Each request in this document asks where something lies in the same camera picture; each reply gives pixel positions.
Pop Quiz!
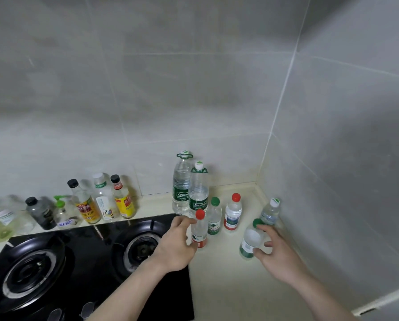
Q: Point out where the person's left hand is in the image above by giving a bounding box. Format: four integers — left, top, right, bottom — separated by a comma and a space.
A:
151, 215, 199, 274

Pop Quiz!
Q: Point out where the person's right hand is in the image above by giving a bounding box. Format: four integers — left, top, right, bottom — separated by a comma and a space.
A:
252, 225, 309, 287

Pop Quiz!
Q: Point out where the small red-cap red-label water bottle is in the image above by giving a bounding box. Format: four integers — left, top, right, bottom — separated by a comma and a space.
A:
191, 209, 209, 249

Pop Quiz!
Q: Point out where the person's right forearm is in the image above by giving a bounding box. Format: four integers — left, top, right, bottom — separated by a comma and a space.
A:
295, 272, 359, 321

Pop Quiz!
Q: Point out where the person's left forearm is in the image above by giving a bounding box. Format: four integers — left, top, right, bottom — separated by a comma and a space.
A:
87, 255, 190, 321

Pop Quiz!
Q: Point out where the small green-cap green-label water bottle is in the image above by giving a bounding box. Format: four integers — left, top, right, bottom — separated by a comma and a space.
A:
207, 197, 223, 236

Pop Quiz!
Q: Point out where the small white-cap water bottle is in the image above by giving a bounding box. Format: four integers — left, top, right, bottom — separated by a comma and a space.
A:
260, 198, 281, 228

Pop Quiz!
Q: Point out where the small red-cap blue-label water bottle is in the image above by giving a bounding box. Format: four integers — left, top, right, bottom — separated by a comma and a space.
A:
223, 193, 243, 231

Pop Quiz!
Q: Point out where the small round stove burner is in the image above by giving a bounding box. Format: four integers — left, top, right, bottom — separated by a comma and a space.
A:
122, 231, 164, 274

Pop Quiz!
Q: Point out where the large green-label water bottle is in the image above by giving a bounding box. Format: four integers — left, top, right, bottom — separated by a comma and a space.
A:
172, 150, 194, 216
188, 160, 209, 218

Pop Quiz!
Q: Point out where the black-cap yellow-label sauce bottle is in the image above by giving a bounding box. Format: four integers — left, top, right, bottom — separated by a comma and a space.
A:
110, 174, 136, 220

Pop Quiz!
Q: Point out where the white-cap white-label drink bottle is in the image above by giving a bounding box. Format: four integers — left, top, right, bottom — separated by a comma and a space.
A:
92, 173, 120, 221

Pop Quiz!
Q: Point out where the black glass gas stove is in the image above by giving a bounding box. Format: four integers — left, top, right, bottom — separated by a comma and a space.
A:
0, 213, 195, 321

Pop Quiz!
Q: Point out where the black-cap orange-label sauce bottle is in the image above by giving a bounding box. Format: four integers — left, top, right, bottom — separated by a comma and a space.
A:
67, 179, 102, 225

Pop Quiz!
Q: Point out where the green pump soap bottle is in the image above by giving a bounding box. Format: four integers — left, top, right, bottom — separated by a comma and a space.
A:
53, 195, 80, 230

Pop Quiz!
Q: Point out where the dark black-cap bottle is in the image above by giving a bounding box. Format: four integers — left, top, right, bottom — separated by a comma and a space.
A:
25, 196, 57, 231

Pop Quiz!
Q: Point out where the large round stove burner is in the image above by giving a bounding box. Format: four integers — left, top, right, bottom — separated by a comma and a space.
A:
1, 248, 59, 300

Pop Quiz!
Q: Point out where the large clear oil jug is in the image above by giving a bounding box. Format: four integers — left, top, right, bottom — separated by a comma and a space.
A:
0, 196, 37, 245

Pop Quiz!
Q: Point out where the clear white-cap white-label bottle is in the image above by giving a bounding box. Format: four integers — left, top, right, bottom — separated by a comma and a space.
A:
0, 195, 17, 228

